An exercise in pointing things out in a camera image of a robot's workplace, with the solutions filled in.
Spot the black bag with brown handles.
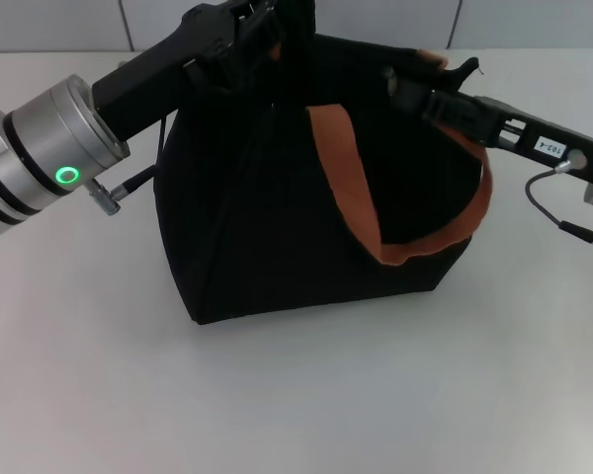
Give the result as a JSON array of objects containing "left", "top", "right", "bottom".
[{"left": 152, "top": 0, "right": 498, "bottom": 327}]

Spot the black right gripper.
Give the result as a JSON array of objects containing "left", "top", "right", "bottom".
[{"left": 423, "top": 96, "right": 593, "bottom": 186}]

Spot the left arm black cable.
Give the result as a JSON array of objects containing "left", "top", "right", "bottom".
[{"left": 86, "top": 116, "right": 172, "bottom": 216}]

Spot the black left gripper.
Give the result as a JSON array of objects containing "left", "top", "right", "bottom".
[{"left": 90, "top": 0, "right": 289, "bottom": 142}]

